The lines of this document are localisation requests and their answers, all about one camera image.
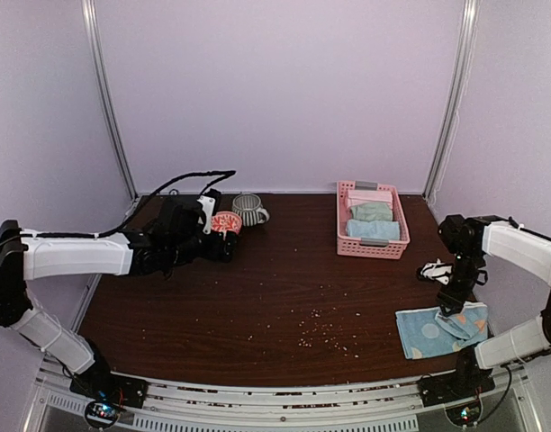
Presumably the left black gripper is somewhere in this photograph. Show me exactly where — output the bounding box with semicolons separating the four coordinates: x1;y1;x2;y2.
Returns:
169;229;239;266

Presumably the pink plastic basket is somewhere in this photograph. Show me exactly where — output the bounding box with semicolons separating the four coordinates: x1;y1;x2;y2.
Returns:
336;181;410;260

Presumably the right aluminium frame post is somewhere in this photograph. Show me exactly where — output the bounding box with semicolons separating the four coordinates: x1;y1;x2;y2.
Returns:
423;0;480;202

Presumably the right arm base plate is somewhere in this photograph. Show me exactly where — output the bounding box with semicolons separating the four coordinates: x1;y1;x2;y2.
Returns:
417;371;495;407

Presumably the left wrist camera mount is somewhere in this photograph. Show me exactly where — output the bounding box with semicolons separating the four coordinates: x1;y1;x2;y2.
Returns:
197;195;218;235

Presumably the striped ceramic mug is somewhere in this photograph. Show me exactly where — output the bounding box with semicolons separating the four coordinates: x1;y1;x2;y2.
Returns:
231;193;270;227

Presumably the left aluminium frame post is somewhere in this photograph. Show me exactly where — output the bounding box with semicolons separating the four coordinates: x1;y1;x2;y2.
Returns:
81;0;138;201

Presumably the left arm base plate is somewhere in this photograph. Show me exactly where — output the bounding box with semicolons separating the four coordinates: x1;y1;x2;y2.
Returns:
64;365;148;409

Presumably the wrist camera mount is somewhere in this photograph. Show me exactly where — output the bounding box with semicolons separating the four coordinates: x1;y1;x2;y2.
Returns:
416;259;453;285
197;195;218;235

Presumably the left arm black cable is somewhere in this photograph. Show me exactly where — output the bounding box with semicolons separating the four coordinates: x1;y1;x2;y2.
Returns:
32;169;238;239

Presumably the red patterned bowl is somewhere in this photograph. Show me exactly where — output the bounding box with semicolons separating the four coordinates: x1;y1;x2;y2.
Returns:
212;211;243;235

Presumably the front aluminium rail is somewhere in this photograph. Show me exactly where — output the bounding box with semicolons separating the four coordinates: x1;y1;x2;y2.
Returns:
34;353;528;431

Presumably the light blue towel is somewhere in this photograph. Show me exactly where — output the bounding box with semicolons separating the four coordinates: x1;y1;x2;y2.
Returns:
346;220;401;241

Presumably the aluminium frame post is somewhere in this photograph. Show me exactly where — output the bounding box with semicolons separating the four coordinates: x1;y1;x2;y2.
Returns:
81;0;138;201
423;0;480;202

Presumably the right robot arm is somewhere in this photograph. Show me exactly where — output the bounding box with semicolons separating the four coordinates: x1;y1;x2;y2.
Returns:
437;214;551;398

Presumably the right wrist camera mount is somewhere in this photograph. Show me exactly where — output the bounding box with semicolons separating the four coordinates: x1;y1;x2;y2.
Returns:
416;259;453;285

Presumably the pink folded towel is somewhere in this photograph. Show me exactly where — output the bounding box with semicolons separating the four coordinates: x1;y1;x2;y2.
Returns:
346;189;393;208

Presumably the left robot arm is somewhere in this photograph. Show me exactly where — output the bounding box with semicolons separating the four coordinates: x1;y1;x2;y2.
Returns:
0;189;240;400

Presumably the blue patterned towel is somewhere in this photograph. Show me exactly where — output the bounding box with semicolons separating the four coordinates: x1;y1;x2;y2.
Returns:
395;302;488;360

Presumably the grey green rolled towel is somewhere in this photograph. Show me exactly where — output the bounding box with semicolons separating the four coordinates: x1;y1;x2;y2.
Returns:
349;202;393;221

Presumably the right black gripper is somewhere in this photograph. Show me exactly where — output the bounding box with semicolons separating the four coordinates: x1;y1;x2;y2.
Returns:
437;248;483;315

